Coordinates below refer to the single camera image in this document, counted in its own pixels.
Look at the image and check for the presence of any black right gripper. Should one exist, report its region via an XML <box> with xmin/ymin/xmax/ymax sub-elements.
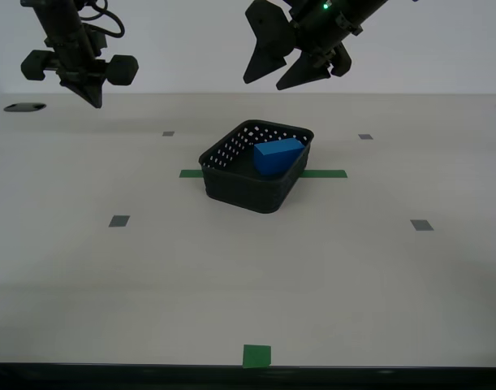
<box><xmin>19</xmin><ymin>50</ymin><xmax>140</xmax><ymax>109</ymax></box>

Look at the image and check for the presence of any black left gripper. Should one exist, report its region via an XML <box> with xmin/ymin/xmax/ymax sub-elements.
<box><xmin>243</xmin><ymin>0</ymin><xmax>356</xmax><ymax>91</ymax></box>

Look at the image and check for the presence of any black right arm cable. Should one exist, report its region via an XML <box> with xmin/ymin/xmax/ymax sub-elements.
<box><xmin>77</xmin><ymin>0</ymin><xmax>126</xmax><ymax>40</ymax></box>

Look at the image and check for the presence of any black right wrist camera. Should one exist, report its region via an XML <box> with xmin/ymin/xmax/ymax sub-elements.
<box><xmin>89</xmin><ymin>32</ymin><xmax>110</xmax><ymax>59</ymax></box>

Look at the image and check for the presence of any green tape square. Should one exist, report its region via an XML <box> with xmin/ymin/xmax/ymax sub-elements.
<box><xmin>242</xmin><ymin>344</ymin><xmax>272</xmax><ymax>370</ymax></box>

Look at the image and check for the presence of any blue rectangular block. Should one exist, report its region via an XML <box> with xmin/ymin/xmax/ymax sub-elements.
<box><xmin>253</xmin><ymin>137</ymin><xmax>306</xmax><ymax>178</ymax></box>

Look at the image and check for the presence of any black perforated plastic basket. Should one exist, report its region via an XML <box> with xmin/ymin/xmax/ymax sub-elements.
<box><xmin>198</xmin><ymin>119</ymin><xmax>316</xmax><ymax>215</ymax></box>

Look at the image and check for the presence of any black oval table grommet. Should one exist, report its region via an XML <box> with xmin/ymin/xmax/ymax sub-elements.
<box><xmin>3</xmin><ymin>102</ymin><xmax>48</xmax><ymax>113</ymax></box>

